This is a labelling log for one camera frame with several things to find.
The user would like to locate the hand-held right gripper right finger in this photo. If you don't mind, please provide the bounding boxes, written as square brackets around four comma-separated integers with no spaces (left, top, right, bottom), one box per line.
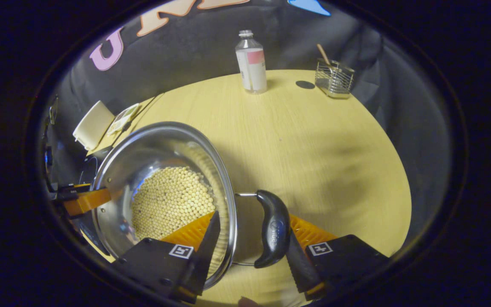
[285,214,391,301]

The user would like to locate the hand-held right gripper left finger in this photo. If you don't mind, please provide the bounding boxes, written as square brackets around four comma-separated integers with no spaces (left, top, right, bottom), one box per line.
[111,211,222,304]

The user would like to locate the black induction cooktop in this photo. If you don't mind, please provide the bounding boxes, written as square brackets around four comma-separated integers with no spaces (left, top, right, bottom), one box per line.
[77,146,116,258]

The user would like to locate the pile of yellow soybeans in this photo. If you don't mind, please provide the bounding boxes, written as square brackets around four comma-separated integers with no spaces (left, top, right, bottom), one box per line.
[131,166,217,242]

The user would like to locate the stainless steel pot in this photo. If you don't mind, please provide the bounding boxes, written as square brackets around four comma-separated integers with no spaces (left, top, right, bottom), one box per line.
[91,122,291,291]

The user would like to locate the white toaster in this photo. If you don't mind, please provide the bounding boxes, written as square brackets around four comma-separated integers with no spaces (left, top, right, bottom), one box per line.
[73,101,116,151]

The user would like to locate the white sectioned snack tray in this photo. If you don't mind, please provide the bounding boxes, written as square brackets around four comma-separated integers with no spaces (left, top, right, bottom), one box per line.
[107,103,141,136]

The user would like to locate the wooden stick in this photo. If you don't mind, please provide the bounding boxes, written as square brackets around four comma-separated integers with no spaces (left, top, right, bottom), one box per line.
[317,43,334,65]

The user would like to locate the clear bottle pink white label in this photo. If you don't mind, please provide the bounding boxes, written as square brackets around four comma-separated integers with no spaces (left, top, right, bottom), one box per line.
[235,30,268,94]

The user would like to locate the metal wire basket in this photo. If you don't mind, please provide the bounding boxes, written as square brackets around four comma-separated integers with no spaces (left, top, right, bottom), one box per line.
[315,58,355,100]

